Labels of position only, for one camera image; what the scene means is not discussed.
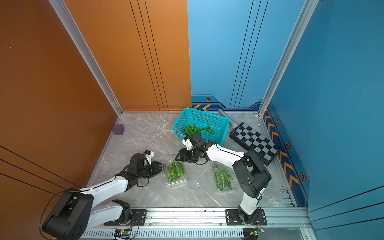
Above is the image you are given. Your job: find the aluminium corner post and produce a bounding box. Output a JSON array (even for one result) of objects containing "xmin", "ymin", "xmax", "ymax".
[
  {"xmin": 49, "ymin": 0, "xmax": 123, "ymax": 116},
  {"xmin": 258, "ymin": 0, "xmax": 319, "ymax": 117}
]

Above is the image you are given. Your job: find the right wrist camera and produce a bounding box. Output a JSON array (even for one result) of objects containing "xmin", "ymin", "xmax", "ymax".
[{"xmin": 182, "ymin": 138, "xmax": 194, "ymax": 151}]

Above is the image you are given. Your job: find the grey cylinder rod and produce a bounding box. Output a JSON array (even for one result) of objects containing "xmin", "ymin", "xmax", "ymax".
[{"xmin": 218, "ymin": 109, "xmax": 238, "ymax": 129}]

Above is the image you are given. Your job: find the aluminium corner post right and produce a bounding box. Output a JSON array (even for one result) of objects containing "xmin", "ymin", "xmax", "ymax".
[{"xmin": 258, "ymin": 0, "xmax": 319, "ymax": 117}]

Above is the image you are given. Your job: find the clear pepper container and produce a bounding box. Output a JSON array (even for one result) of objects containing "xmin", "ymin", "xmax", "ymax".
[
  {"xmin": 212, "ymin": 164, "xmax": 239, "ymax": 193},
  {"xmin": 165, "ymin": 160, "xmax": 187, "ymax": 186}
]

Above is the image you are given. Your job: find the small circuit board right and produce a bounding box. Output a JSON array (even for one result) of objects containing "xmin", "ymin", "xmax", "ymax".
[{"xmin": 255, "ymin": 228, "xmax": 265, "ymax": 235}]

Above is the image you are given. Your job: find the black white chessboard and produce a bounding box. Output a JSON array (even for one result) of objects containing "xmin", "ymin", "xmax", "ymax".
[{"xmin": 229, "ymin": 123, "xmax": 280, "ymax": 166}]

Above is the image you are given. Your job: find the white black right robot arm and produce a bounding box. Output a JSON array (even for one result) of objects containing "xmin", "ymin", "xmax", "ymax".
[{"xmin": 175, "ymin": 132, "xmax": 272, "ymax": 225}]

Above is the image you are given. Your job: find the purple embossed cube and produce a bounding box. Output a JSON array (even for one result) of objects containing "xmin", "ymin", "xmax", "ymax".
[{"xmin": 112, "ymin": 124, "xmax": 125, "ymax": 136}]

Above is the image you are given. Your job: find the teal plastic mesh basket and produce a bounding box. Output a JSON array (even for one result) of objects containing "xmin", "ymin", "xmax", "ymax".
[{"xmin": 172, "ymin": 108, "xmax": 229, "ymax": 145}]

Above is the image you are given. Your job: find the green circuit board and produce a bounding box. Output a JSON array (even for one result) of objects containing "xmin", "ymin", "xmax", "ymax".
[{"xmin": 113, "ymin": 229, "xmax": 132, "ymax": 240}]

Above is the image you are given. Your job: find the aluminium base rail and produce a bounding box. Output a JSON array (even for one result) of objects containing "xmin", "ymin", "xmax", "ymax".
[{"xmin": 80, "ymin": 208, "xmax": 317, "ymax": 240}]

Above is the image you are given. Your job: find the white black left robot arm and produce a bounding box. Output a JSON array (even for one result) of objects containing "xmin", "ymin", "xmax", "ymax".
[{"xmin": 40, "ymin": 161, "xmax": 164, "ymax": 240}]

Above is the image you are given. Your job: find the small green pepper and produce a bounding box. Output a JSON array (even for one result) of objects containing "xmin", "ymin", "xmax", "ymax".
[{"xmin": 200, "ymin": 124, "xmax": 215, "ymax": 135}]

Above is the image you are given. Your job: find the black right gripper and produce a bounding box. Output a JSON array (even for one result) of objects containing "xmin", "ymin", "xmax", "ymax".
[{"xmin": 174, "ymin": 147, "xmax": 200, "ymax": 163}]

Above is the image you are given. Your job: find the aluminium corner post left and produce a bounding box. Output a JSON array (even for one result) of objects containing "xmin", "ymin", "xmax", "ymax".
[{"xmin": 49, "ymin": 0, "xmax": 123, "ymax": 116}]

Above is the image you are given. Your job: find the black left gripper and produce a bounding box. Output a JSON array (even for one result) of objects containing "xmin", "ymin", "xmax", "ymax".
[{"xmin": 137, "ymin": 160, "xmax": 167, "ymax": 180}]

